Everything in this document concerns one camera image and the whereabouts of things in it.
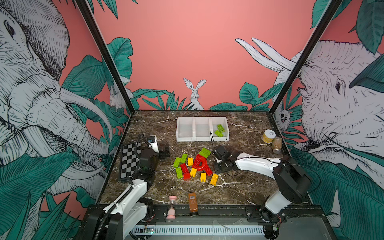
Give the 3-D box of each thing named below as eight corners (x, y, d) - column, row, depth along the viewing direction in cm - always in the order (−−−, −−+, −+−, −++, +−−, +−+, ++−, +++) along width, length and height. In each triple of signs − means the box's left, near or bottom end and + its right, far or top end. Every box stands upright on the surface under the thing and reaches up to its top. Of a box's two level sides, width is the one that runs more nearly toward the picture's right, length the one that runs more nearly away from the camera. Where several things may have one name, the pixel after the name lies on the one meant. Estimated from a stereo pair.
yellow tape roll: (263, 142, 105) (266, 137, 100) (260, 134, 110) (263, 129, 105) (273, 142, 105) (277, 138, 100) (270, 134, 110) (273, 129, 105)
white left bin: (176, 143, 104) (175, 136, 98) (178, 123, 115) (177, 117, 109) (194, 143, 104) (194, 137, 98) (194, 123, 115) (194, 117, 109)
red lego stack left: (184, 181, 87) (183, 180, 85) (180, 165, 93) (179, 164, 91) (191, 179, 87) (191, 178, 86) (186, 163, 94) (186, 162, 92)
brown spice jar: (270, 152, 100) (274, 148, 96) (271, 140, 107) (274, 135, 102) (278, 154, 99) (282, 150, 95) (278, 142, 106) (282, 137, 101)
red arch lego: (190, 166, 93) (190, 164, 91) (197, 155, 98) (197, 153, 96) (202, 172, 90) (202, 171, 88) (209, 161, 95) (209, 159, 93)
